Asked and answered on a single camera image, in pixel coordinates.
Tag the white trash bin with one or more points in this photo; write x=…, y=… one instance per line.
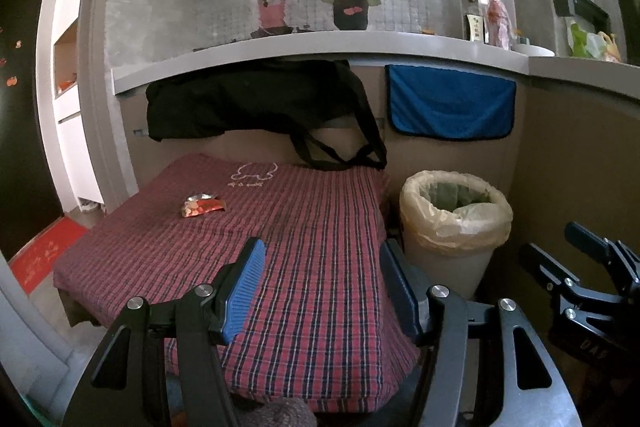
x=445, y=267

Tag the green plastic bag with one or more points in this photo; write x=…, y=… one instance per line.
x=580, y=39

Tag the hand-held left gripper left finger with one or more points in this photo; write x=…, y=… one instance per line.
x=245, y=292

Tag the grey countertop ledge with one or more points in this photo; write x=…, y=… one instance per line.
x=325, y=52

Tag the white bowl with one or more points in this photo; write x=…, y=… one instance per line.
x=535, y=50

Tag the black refrigerator door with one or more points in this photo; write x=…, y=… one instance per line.
x=25, y=107

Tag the blue towel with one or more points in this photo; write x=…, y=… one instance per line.
x=450, y=104

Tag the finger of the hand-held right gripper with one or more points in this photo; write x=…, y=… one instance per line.
x=582, y=236
x=547, y=269

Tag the white cabinet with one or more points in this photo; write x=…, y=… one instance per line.
x=67, y=147

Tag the plastic bottle with red label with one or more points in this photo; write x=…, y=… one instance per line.
x=500, y=22

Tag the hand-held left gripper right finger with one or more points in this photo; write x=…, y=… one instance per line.
x=402, y=292

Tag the red plaid cloth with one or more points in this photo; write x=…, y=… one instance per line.
x=300, y=247

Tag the black wall rack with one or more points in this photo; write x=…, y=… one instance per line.
x=582, y=7

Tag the red floor mat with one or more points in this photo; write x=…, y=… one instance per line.
x=45, y=257

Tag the grey knit cloth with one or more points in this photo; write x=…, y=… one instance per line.
x=280, y=413

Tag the red crumpled wrapper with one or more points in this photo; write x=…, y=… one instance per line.
x=202, y=205

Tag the small labelled bottle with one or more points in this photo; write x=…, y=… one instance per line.
x=476, y=29

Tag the black cloth bag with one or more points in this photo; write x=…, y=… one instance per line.
x=240, y=102

